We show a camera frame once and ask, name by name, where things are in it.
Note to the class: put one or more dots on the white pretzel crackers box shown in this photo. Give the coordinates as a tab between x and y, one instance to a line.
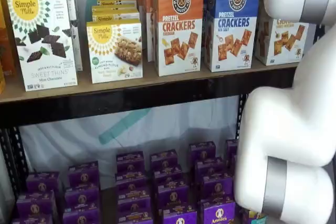
282	43

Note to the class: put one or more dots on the Simple Mills Sweet Thins box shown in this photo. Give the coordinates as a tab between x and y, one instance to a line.
76	37
42	40

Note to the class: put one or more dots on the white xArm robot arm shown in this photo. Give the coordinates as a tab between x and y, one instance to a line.
275	119

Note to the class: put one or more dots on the blue sea salt crackers box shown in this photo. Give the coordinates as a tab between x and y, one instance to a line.
232	24

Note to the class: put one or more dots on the black metal shelf rack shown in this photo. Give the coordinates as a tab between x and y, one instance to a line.
78	111

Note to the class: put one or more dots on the white backdrop with teal print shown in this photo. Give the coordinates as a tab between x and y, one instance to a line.
78	142

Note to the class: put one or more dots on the purple Annie's box teal label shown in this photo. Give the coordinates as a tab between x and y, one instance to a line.
252	217

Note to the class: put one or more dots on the orange snack box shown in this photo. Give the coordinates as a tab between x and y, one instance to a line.
5	37

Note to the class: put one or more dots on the wooden shelf board under cracker boxes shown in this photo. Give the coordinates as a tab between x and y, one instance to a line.
86	87

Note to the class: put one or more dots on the Simple Mills almond bars box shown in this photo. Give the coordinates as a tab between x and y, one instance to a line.
115	9
116	1
115	16
115	51

